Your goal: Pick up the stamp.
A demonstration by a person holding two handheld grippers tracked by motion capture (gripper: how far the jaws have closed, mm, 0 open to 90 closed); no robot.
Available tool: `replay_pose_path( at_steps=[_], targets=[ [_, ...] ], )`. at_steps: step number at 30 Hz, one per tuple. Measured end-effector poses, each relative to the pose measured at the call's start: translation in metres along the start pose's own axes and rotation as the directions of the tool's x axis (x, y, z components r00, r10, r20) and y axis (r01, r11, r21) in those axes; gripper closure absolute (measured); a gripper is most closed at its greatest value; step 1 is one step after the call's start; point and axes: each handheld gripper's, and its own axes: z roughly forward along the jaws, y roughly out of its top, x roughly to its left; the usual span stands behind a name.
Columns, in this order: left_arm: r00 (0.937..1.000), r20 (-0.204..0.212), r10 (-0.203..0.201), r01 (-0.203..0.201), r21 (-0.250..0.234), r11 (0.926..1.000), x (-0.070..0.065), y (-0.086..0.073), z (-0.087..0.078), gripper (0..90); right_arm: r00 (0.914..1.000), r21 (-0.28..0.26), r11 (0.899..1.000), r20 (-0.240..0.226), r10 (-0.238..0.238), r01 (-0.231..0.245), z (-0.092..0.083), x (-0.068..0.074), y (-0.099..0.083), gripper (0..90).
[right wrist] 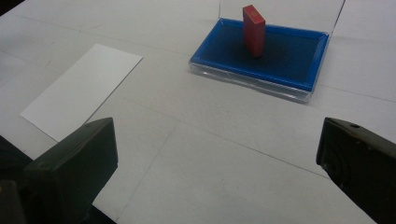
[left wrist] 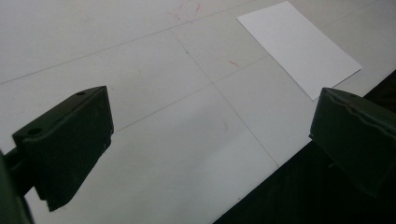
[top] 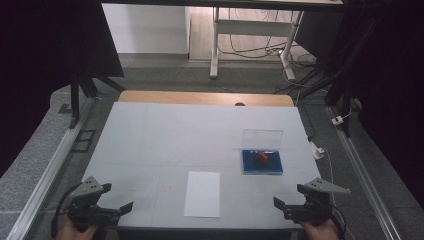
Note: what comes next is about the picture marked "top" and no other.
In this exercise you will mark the black square floor bracket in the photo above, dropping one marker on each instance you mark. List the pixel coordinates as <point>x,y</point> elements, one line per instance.
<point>83,140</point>

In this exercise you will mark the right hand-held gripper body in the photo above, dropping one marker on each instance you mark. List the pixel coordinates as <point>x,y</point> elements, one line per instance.
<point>315,203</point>

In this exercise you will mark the blue box with clear lid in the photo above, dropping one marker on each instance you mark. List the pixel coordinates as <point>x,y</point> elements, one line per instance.
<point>262,166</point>

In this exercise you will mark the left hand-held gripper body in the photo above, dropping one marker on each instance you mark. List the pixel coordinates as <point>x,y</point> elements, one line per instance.
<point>87,203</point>

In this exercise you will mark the black curtain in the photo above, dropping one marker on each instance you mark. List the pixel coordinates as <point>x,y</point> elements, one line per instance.
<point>40,66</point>
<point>393,83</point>

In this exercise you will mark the white paper sheet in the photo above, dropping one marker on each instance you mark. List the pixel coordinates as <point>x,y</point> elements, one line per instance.
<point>202,194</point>

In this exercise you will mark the wooden table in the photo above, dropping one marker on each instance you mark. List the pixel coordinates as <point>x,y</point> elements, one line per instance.
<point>200,98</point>

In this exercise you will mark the white desk frame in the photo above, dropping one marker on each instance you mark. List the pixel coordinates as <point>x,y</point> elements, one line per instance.
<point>253,27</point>

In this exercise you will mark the small white connector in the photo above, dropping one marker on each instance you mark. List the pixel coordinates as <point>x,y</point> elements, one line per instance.
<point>337,120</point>

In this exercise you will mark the person's right hand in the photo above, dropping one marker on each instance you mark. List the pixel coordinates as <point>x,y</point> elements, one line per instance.
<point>320,231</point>

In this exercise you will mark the person's left hand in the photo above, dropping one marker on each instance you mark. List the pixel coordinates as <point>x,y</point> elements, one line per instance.
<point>71,231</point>

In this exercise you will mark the red stamp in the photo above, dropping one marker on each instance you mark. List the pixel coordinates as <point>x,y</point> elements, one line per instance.
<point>262,157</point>

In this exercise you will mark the white power adapter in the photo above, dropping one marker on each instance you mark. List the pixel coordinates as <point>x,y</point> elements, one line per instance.
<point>317,150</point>

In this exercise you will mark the aluminium rail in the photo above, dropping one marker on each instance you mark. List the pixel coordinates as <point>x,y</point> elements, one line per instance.
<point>363,180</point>
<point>50,173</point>

